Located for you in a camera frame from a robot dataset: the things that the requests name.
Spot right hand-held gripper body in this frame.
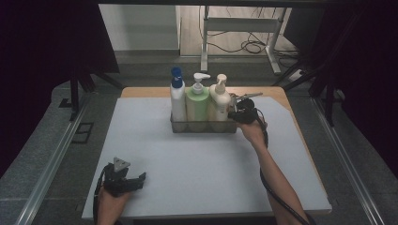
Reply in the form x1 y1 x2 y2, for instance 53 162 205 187
232 92 264 125

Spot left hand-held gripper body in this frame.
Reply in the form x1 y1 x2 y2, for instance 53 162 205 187
101 157 131 198

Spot cream pump bottle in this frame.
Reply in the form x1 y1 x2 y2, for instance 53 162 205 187
207 73 233 132

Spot grey mesh basket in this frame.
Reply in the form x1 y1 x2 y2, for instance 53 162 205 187
169 92 239 134

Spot green pump bottle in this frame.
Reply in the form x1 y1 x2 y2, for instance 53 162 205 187
185 72 211 132

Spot white bottle with blue pump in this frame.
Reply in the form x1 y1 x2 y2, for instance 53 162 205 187
169 66 188 131

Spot person's left hand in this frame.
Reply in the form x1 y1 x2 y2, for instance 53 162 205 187
98 188 131 217

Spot person's right hand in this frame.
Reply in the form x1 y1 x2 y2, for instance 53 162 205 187
237 119 268 150

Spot white power strip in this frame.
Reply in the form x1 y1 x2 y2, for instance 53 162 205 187
287 68 305 83

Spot black metal stand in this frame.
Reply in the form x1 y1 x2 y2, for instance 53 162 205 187
58 67 126 122
271 59 345 128

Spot black curtain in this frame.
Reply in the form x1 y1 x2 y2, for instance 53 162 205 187
283 0 398 181
0 0 120 179

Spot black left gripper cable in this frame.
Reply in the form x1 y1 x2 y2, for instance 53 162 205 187
92 163 111 225

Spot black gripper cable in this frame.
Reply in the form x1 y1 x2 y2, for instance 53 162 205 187
254 107 313 225
92 163 111 225

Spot black floor cables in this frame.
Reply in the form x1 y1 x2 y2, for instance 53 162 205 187
200 6 302 68

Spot aluminium rail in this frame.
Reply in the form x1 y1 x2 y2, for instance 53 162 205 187
311 97 387 225
14 93 92 225

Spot white metal desk frame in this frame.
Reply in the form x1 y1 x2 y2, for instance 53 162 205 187
200 5 287 76

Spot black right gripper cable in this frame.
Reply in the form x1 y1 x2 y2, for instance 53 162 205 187
254 107 313 225

